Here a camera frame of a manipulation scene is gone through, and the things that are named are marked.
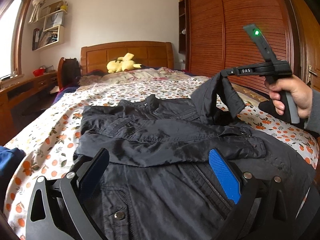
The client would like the grey sleeve forearm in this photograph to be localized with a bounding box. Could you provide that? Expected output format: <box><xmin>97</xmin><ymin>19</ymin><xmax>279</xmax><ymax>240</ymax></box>
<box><xmin>304</xmin><ymin>89</ymin><xmax>320</xmax><ymax>134</ymax></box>

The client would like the right hand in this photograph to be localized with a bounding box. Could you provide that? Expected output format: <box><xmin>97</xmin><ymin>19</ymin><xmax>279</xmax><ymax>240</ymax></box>
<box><xmin>265</xmin><ymin>75</ymin><xmax>312</xmax><ymax>119</ymax></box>

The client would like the wooden desk cabinet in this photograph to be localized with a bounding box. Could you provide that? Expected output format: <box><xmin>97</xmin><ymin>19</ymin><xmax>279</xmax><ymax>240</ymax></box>
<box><xmin>1</xmin><ymin>71</ymin><xmax>57</xmax><ymax>146</ymax></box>

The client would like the beige floral quilt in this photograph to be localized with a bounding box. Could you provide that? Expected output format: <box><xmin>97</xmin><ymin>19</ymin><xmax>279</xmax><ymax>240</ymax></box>
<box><xmin>78</xmin><ymin>67</ymin><xmax>194</xmax><ymax>86</ymax></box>

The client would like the window with wooden frame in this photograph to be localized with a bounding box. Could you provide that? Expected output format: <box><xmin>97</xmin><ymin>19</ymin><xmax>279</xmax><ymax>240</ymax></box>
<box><xmin>1</xmin><ymin>0</ymin><xmax>31</xmax><ymax>81</ymax></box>

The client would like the blue folded garment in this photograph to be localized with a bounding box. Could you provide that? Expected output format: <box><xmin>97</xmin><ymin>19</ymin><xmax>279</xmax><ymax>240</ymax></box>
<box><xmin>0</xmin><ymin>146</ymin><xmax>25</xmax><ymax>212</ymax></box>

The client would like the wooden headboard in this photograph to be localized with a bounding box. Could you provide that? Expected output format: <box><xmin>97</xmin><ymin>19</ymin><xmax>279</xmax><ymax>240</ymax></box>
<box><xmin>80</xmin><ymin>41</ymin><xmax>174</xmax><ymax>75</ymax></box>

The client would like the white wall shelf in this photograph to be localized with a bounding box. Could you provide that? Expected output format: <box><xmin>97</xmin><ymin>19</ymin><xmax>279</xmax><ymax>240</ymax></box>
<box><xmin>32</xmin><ymin>0</ymin><xmax>68</xmax><ymax>51</ymax></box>

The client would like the floral orange bed sheet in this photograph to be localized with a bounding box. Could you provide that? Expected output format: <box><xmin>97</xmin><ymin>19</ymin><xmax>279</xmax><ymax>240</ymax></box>
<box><xmin>4</xmin><ymin>77</ymin><xmax>319</xmax><ymax>239</ymax></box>

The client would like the yellow plush toy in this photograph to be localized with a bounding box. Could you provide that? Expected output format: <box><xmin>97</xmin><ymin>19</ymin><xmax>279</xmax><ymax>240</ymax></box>
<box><xmin>106</xmin><ymin>53</ymin><xmax>142</xmax><ymax>74</ymax></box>

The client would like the wooden louvered wardrobe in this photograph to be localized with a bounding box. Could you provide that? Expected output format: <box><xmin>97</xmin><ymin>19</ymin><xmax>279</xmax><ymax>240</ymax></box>
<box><xmin>178</xmin><ymin>0</ymin><xmax>319</xmax><ymax>89</ymax></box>

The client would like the red bowl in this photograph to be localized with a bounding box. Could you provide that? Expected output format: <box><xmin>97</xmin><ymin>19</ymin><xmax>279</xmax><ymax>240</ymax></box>
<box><xmin>33</xmin><ymin>68</ymin><xmax>46</xmax><ymax>77</ymax></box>

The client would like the black jacket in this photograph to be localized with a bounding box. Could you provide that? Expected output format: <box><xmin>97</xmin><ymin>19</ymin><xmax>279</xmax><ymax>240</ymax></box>
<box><xmin>74</xmin><ymin>75</ymin><xmax>319</xmax><ymax>239</ymax></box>

